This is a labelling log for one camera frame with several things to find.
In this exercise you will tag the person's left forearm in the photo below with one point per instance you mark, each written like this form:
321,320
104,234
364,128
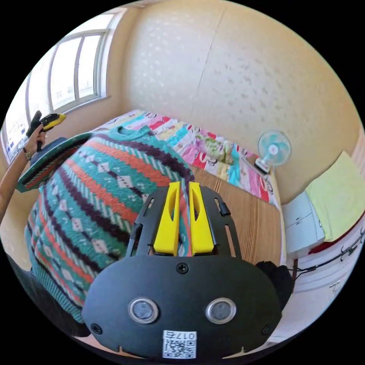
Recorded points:
11,179

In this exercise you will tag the patterned teal orange sweater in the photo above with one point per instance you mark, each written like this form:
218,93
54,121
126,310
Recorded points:
94,199

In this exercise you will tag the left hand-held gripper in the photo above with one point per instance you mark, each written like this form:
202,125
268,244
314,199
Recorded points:
34,122

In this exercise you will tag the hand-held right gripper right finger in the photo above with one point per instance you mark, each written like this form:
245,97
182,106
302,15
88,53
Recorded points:
201,225

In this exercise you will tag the window with white frame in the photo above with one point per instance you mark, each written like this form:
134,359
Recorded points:
68,74

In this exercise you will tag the white cupboard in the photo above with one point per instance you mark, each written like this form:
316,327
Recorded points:
302,225

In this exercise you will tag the small teal fan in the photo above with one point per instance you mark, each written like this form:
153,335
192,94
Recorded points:
274,149

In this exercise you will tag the yellow-green cloth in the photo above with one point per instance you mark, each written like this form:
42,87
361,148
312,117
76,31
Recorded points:
336,196

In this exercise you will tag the person's left hand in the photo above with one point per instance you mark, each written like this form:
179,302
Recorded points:
35,142

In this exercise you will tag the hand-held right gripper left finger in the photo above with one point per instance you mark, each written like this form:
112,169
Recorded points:
168,225

